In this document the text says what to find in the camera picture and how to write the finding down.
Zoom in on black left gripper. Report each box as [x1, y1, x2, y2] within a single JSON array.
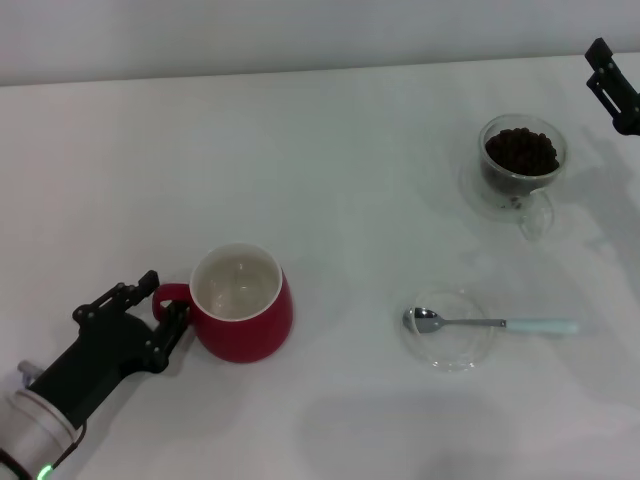
[[27, 269, 191, 430]]

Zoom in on red ceramic mug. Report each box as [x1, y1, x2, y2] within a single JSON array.
[[151, 243, 295, 365]]

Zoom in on metal spoon with blue handle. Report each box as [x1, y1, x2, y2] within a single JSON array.
[[402, 306, 581, 336]]

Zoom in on brown coffee beans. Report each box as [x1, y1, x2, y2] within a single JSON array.
[[482, 127, 561, 194]]

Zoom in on clear glass saucer with crumbs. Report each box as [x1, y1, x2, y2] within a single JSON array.
[[459, 152, 566, 226]]

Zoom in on empty clear glass saucer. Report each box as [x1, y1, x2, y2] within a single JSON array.
[[399, 285, 489, 374]]

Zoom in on clear glass cup with handle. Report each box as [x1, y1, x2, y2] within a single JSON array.
[[478, 113, 570, 242]]

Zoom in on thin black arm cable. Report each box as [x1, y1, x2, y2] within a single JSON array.
[[47, 422, 89, 471]]

